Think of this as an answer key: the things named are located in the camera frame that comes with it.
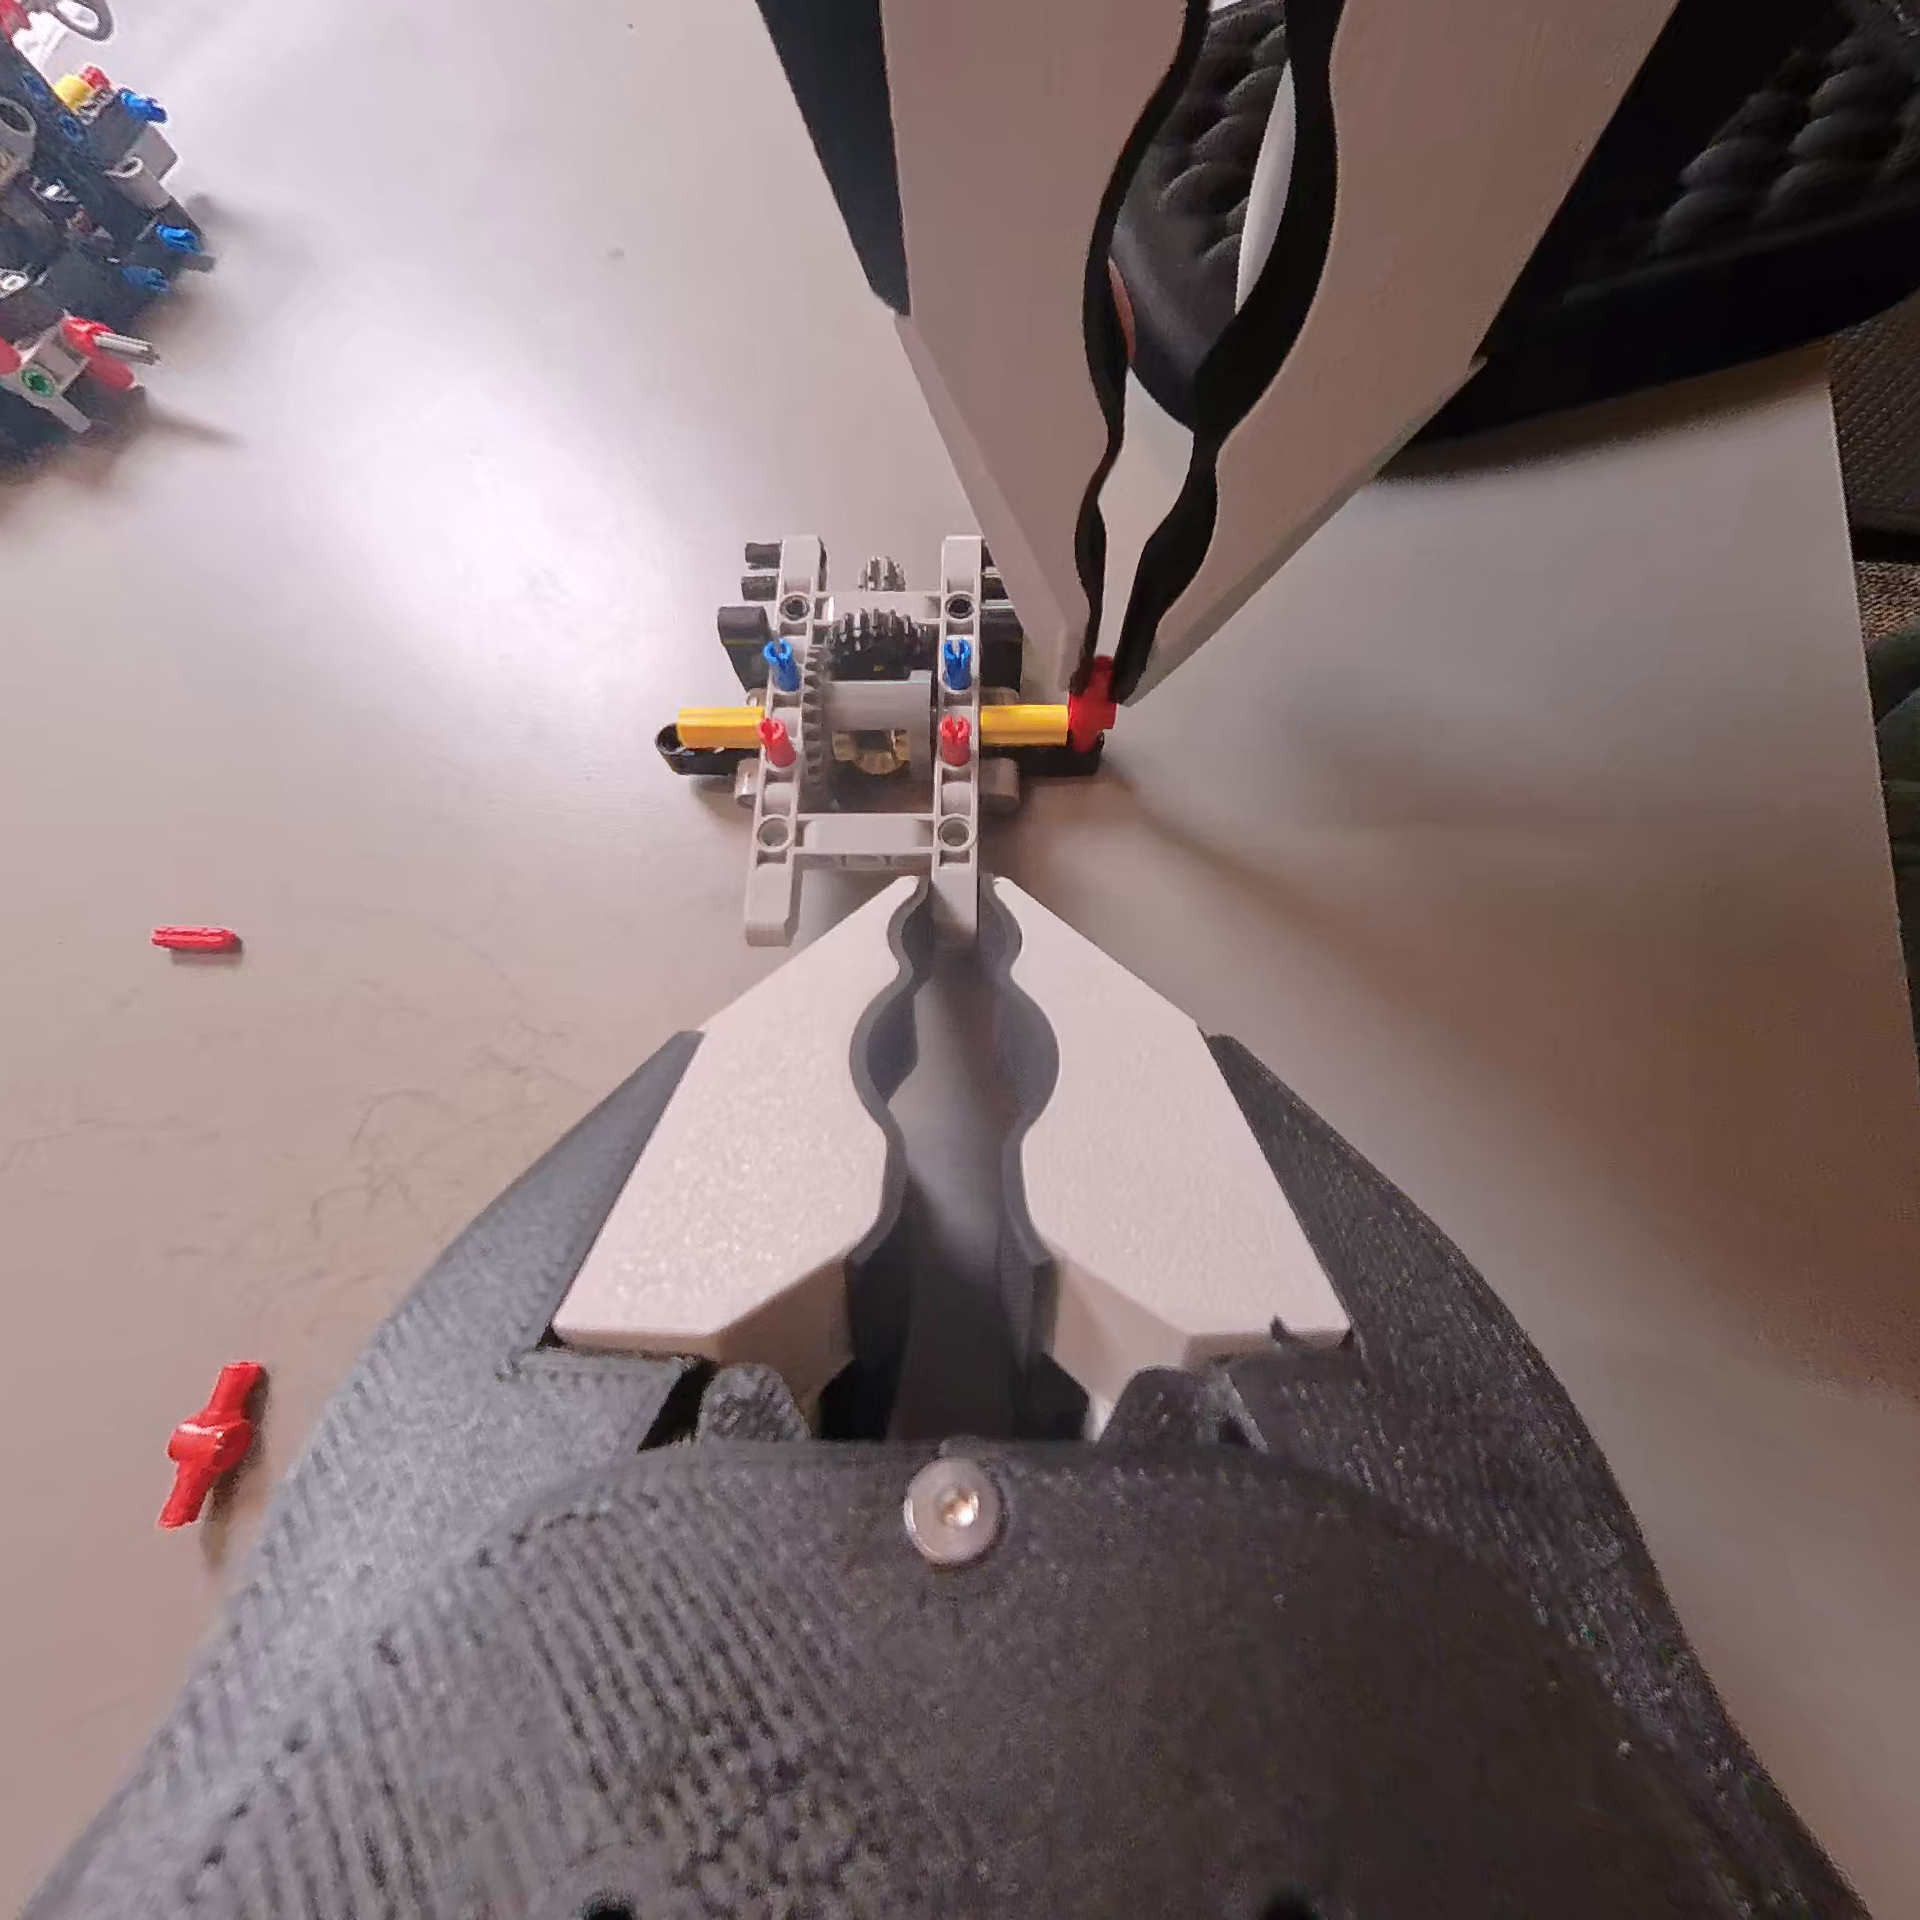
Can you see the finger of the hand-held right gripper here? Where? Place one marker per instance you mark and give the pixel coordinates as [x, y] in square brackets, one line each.
[989, 226]
[1424, 226]

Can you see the red lego axle connector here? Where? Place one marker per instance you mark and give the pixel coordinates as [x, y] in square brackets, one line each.
[207, 1444]
[1092, 693]

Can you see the person's right hand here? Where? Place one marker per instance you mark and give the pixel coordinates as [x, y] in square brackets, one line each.
[1121, 307]

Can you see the lego car model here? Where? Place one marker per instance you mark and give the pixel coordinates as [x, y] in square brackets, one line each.
[75, 254]

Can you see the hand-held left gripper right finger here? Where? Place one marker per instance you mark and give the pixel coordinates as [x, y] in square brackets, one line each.
[1170, 1170]

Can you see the grey lego gear frame assembly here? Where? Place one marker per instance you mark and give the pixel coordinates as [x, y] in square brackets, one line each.
[869, 706]

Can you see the red lego pin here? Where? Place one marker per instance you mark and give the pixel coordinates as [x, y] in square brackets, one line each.
[196, 939]

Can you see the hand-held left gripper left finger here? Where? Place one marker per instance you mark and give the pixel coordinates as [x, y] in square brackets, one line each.
[720, 1170]

